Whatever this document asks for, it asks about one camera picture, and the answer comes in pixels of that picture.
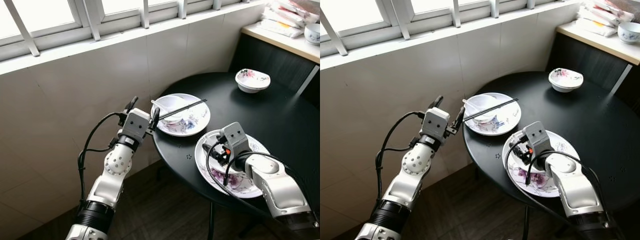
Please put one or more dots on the plain white bowl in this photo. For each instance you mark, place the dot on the plain white bowl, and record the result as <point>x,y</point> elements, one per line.
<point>484,103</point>
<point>172,104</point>

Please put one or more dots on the blue and white bowl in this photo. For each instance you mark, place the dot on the blue and white bowl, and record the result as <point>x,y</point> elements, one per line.
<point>629,34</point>
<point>312,35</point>

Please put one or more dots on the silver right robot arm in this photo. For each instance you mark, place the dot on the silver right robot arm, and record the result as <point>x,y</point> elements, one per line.
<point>575,187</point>
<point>280,187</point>

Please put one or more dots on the black chopstick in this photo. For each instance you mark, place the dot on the black chopstick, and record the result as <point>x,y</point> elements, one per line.
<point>190,108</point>
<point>505,104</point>
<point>197,103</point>
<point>500,107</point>

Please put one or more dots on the plain white packet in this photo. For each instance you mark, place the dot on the plain white packet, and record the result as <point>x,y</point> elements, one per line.
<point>595,30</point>
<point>280,31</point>

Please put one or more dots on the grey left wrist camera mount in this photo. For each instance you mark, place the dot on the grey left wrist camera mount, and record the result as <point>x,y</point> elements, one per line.
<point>136,125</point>
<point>435,122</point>

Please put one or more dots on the white packet with yellow print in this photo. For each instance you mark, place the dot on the white packet with yellow print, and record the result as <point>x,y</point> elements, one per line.
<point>597,21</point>
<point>282,22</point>

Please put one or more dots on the white ceramic spoon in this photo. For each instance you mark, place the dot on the white ceramic spoon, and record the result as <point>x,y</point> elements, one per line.
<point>469,104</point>
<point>157,104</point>

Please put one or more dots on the round black table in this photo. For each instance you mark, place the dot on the round black table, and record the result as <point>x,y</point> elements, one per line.
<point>575,110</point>
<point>260,115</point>

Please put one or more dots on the dark cabinet with light top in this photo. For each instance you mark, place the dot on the dark cabinet with light top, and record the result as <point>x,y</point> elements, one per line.
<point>585,60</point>
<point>270,60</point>

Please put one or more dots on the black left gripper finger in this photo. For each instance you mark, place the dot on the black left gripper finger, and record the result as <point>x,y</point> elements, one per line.
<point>436,102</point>
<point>459,119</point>
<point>131,105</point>
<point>155,119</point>

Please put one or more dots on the white window frame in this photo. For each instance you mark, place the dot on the white window frame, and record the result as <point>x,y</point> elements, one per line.
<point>91,22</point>
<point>397,20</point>

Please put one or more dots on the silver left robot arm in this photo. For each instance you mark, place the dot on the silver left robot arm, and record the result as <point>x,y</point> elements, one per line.
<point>117,162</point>
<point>416,161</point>

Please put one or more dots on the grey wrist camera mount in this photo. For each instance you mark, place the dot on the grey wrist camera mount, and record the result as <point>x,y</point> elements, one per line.
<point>235,137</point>
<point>136,125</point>
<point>435,122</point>
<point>537,136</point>

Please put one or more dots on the white floral bowl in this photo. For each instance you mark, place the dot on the white floral bowl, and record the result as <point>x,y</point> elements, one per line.
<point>252,82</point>
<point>565,81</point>

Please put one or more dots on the small floral plate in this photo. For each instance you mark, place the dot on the small floral plate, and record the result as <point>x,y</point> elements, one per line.
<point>192,127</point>
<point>505,125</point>

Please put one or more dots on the large floral plate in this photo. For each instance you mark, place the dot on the large floral plate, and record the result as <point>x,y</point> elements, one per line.
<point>565,145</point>
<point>257,146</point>

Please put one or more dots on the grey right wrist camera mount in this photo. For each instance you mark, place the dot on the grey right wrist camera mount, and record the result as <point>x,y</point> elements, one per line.
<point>235,137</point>
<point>537,136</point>

